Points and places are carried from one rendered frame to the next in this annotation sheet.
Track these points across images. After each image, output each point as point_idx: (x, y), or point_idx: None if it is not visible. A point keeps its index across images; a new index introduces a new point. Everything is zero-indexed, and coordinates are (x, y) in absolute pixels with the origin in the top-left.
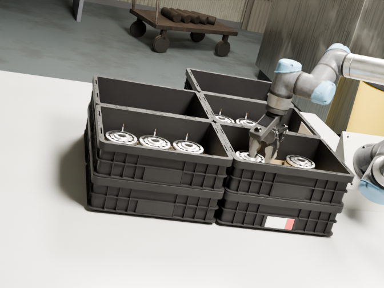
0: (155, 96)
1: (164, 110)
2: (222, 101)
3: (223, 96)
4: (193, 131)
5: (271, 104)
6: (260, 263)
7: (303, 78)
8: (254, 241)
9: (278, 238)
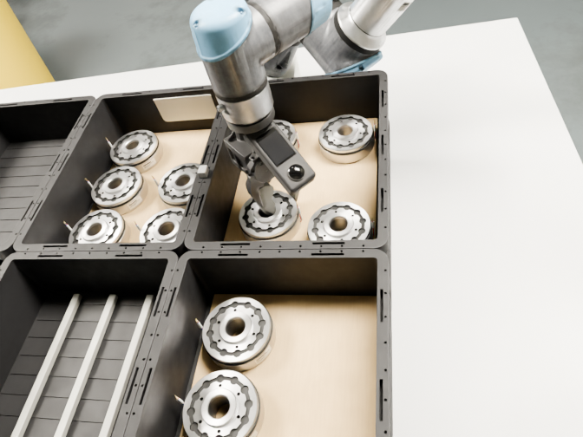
0: None
1: (18, 343)
2: (48, 212)
3: (38, 205)
4: (188, 303)
5: (258, 114)
6: (497, 277)
7: (274, 10)
8: (427, 270)
9: (405, 231)
